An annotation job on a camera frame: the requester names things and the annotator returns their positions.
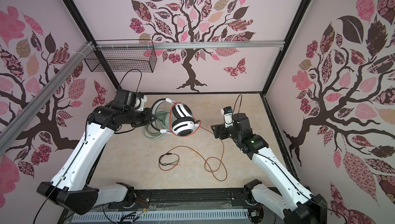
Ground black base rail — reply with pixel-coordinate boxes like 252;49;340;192
61;187;275;211

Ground black wire basket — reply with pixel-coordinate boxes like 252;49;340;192
84;39;157;73

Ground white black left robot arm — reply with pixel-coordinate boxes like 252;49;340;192
37;89;154;215

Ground aluminium rail back wall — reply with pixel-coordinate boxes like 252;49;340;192
96;40;285;50

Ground aluminium rail left wall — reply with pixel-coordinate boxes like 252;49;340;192
1;41;94;155

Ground mint green headphones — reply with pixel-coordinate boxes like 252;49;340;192
142;101;170;140

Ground aluminium rail wall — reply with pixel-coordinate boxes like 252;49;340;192
1;41;94;155
96;40;285;50

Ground white slotted cable duct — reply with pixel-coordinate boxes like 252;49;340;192
70;209;249;224

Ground white black headphones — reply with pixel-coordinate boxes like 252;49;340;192
151;98;201;137

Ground red headphone cable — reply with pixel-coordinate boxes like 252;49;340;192
158;101;228;182

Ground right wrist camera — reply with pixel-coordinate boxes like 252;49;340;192
221;106;233;128

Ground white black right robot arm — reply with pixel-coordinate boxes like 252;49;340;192
211;107;327;224

